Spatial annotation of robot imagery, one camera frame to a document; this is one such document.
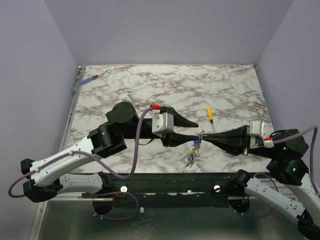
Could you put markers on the left aluminium side rail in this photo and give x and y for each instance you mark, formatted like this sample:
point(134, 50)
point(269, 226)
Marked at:
point(72, 103)

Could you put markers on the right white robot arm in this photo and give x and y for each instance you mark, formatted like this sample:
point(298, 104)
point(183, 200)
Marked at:
point(291, 154)

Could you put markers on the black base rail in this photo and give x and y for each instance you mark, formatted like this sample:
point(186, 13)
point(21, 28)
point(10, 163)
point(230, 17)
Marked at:
point(170, 190)

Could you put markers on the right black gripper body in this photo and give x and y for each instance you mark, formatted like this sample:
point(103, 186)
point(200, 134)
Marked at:
point(246, 140)

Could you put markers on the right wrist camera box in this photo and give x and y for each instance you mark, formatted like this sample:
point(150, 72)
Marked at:
point(258, 131)

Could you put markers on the yellow key tag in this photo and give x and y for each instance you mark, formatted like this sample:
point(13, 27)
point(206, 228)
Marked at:
point(195, 149)

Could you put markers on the blue handled screwdriver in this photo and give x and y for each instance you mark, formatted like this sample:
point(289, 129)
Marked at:
point(92, 78)

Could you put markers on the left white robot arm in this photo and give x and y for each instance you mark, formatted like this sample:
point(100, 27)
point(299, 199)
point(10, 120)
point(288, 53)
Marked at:
point(52, 176)

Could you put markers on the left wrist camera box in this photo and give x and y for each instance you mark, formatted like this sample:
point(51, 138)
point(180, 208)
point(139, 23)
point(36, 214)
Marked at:
point(162, 121)

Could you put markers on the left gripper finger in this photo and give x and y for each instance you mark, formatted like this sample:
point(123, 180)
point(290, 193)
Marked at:
point(179, 120)
point(182, 138)

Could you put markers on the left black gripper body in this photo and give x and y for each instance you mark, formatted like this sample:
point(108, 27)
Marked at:
point(166, 140)

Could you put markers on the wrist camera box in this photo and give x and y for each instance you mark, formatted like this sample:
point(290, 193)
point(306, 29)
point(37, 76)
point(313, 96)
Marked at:
point(162, 121)
point(258, 131)

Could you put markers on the yellow handled screwdriver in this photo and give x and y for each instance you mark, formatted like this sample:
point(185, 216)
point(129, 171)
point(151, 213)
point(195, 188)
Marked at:
point(210, 116)

